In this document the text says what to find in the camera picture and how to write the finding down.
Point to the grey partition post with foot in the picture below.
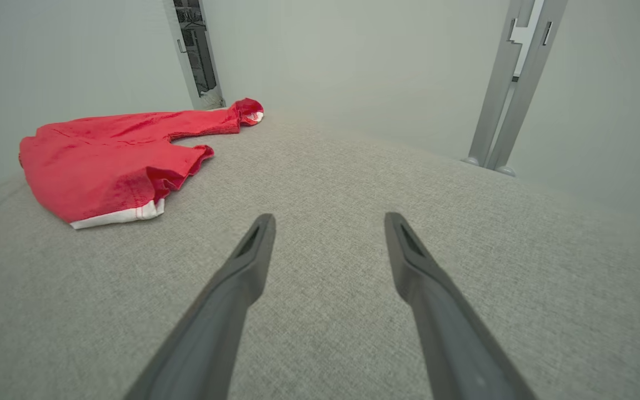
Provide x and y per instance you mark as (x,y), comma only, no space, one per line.
(489,111)

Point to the red sleeveless garment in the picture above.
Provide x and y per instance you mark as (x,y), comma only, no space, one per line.
(92,166)

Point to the grey partition post with gap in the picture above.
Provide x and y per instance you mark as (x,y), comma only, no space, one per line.
(209,101)

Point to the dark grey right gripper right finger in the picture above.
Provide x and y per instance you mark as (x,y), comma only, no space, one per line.
(448,333)

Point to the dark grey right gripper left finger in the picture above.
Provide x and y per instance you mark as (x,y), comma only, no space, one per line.
(214,316)

